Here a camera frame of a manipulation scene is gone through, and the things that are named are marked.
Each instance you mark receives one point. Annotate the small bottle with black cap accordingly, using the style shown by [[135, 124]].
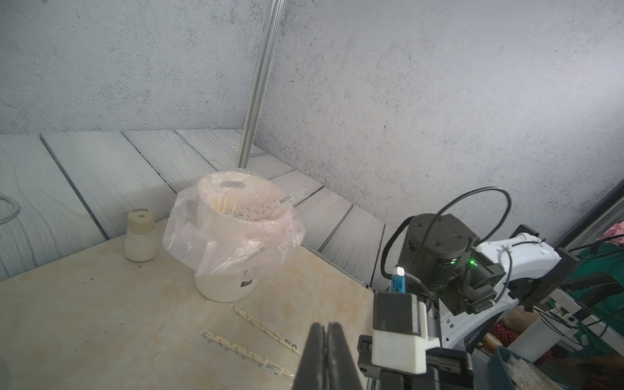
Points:
[[140, 242]]

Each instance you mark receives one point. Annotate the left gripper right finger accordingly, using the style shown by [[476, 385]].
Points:
[[342, 373]]

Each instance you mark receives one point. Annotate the white bucket with pink bag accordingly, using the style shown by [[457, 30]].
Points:
[[213, 230]]

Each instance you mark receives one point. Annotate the right aluminium frame post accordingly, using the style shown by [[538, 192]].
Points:
[[271, 29]]

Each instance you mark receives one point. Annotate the clear plastic chopstick wrapper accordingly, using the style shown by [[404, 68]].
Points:
[[273, 206]]

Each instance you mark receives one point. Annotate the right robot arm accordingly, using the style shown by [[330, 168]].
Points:
[[447, 289]]

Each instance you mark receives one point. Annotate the wrapped chopsticks on table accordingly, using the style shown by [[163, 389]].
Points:
[[269, 331], [245, 354]]

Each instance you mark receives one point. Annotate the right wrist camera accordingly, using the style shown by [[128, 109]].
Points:
[[402, 313]]

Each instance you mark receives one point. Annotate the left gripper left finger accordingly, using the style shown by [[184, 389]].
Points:
[[311, 370]]

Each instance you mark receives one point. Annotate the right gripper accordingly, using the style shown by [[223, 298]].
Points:
[[393, 367]]

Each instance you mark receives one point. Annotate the silver metal hook stand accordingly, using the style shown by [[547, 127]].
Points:
[[12, 208]]

